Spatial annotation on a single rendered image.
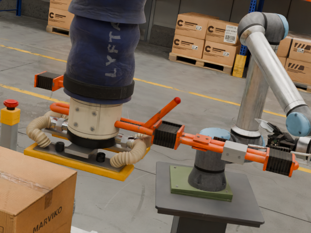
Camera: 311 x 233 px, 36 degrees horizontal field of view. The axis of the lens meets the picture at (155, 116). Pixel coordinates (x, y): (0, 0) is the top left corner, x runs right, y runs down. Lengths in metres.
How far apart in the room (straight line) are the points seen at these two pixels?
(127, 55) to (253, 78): 0.94
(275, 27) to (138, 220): 1.84
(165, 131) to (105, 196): 2.31
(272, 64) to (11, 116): 1.21
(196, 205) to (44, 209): 0.77
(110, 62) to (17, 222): 0.61
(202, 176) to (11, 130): 0.94
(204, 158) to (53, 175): 0.76
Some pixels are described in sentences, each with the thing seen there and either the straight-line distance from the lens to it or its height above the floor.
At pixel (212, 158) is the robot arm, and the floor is 0.94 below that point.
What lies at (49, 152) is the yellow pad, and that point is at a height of 1.17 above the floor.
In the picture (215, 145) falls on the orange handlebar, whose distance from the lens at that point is 1.46.
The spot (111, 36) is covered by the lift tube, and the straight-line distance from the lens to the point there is 1.39.
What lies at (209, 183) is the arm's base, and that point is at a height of 0.82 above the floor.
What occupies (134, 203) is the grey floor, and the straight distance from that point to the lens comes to 3.67.
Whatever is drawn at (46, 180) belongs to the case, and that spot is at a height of 0.95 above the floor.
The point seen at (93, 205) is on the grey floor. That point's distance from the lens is 3.58.
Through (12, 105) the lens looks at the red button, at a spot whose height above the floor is 1.03.
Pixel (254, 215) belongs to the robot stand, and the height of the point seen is 0.75.
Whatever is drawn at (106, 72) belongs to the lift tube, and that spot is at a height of 1.45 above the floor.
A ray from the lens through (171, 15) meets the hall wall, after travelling 10.27.
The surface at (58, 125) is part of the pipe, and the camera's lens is 1.61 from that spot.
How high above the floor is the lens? 1.79
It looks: 19 degrees down
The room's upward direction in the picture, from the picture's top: 9 degrees clockwise
